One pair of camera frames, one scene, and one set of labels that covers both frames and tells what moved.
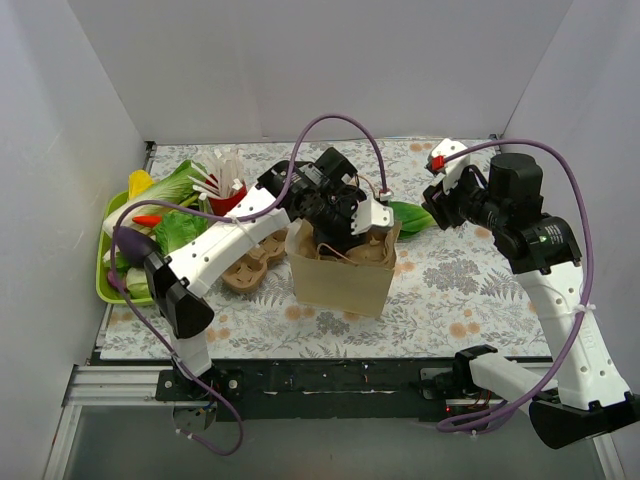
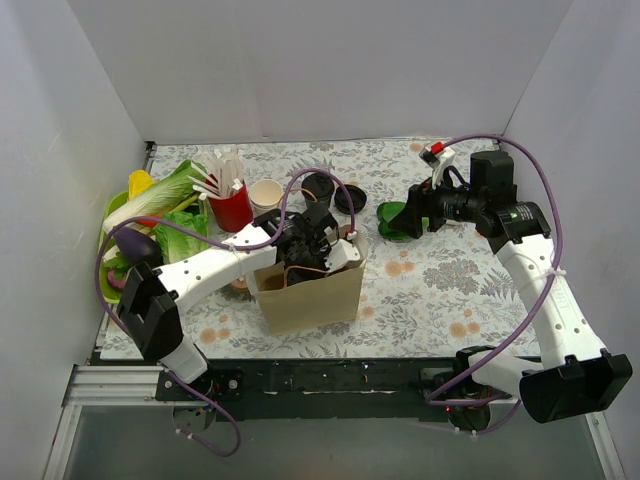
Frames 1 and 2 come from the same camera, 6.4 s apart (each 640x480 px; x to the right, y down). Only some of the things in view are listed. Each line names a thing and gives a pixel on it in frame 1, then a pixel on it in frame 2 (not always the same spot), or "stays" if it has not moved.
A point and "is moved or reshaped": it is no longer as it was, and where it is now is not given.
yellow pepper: [139, 181] stays
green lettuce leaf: [176, 227] stays
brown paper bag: [355, 280] is moved or reshaped
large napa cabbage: [173, 186] stays
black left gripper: [333, 229] -> [310, 251]
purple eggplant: [133, 246] stays
